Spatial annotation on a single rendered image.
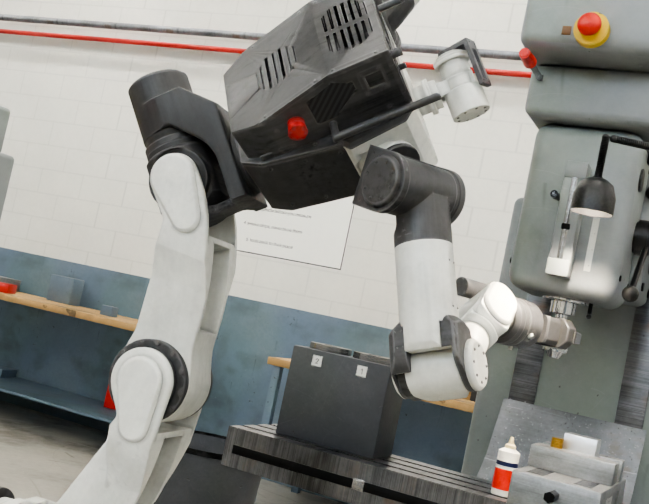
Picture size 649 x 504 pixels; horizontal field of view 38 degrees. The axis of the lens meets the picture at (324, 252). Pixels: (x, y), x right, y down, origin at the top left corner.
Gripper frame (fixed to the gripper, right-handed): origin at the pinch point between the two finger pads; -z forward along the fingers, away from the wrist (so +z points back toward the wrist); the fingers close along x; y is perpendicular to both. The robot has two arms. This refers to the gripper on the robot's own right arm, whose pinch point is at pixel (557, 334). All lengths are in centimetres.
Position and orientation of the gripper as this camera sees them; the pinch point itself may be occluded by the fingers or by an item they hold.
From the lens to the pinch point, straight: 187.2
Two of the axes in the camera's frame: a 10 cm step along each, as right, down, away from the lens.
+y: -2.2, 9.7, -0.8
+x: -6.4, -0.8, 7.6
